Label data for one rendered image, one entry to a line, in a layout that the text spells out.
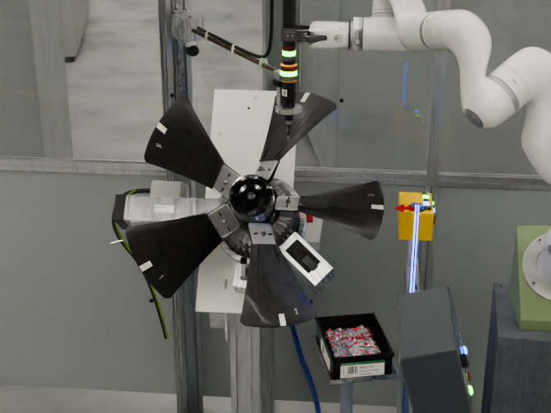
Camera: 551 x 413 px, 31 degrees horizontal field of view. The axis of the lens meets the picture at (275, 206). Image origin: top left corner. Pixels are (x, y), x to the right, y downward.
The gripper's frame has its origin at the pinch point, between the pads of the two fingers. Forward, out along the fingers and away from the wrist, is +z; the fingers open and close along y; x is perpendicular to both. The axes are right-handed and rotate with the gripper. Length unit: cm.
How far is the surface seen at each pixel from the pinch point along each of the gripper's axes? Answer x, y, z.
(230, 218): -51, -3, 15
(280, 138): -32.6, 10.8, 3.4
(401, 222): -61, 21, -32
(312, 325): -127, 70, -3
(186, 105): -23.8, 11.3, 29.3
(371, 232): -50, -10, -23
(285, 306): -69, -19, -1
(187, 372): -140, 56, 41
